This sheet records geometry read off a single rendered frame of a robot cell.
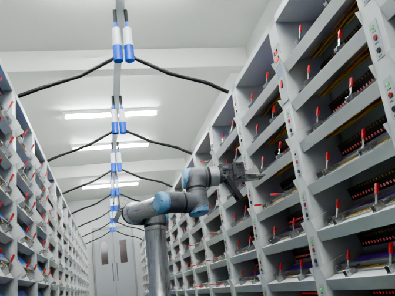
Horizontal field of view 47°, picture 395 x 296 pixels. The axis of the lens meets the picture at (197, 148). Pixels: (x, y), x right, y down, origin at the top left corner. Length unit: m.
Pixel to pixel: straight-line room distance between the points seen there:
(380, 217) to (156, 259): 1.27
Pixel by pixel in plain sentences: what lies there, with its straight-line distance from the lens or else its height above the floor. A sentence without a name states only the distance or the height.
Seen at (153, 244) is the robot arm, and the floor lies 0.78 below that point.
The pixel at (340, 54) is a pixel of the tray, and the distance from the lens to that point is 1.69.
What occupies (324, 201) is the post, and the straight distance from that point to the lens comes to 1.97.
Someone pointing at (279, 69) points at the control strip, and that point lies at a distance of 2.15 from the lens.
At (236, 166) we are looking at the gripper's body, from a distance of 2.07.
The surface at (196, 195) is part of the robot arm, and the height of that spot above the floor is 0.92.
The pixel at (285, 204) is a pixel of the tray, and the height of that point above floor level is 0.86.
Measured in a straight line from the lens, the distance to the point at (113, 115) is 4.34.
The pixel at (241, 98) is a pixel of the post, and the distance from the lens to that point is 2.78.
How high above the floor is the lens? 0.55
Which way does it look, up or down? 16 degrees up
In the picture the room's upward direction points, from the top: 7 degrees counter-clockwise
